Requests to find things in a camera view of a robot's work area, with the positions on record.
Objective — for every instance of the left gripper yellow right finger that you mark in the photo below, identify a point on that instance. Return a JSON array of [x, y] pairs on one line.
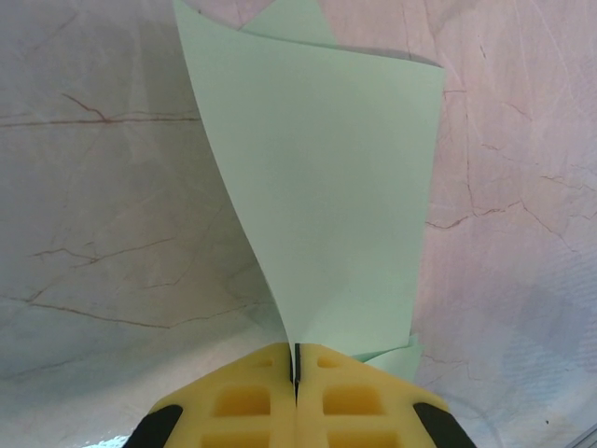
[[354, 410]]

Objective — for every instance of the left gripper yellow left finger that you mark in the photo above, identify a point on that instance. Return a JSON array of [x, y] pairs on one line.
[[242, 410]]

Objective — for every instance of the light green paper sheet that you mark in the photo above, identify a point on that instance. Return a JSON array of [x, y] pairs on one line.
[[326, 186]]

